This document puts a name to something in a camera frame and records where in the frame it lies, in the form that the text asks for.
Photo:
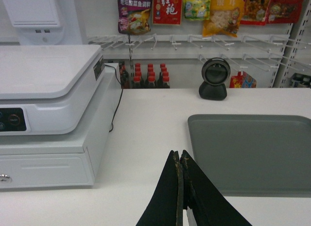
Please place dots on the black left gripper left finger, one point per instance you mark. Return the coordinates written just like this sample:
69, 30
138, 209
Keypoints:
166, 205

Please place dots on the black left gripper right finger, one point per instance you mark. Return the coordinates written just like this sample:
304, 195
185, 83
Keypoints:
208, 205

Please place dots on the grey rectangular serving tray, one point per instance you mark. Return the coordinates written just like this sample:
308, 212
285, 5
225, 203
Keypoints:
254, 155

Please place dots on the white checkout counter top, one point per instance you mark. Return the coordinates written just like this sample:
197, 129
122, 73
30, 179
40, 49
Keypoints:
147, 126

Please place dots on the red pouch behind counter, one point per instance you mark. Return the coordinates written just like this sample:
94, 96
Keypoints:
243, 80

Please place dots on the black round barcode scanner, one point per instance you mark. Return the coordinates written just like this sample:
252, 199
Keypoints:
214, 72

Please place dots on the white cash register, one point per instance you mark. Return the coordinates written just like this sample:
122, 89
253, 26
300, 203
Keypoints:
45, 90

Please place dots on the yellow snack bag hanging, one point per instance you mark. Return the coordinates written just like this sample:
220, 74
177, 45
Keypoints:
224, 18

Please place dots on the red snack bag hanging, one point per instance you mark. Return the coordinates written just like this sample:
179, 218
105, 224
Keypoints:
167, 12

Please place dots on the green yellow snack bag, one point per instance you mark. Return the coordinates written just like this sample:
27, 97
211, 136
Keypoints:
196, 9

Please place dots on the purple snack bag hanging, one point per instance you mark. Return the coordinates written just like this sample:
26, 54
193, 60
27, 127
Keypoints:
134, 16

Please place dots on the red spice bag hanging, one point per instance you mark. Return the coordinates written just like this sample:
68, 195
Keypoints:
255, 12

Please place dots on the white customer display screen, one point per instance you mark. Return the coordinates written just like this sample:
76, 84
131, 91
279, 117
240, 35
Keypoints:
47, 22

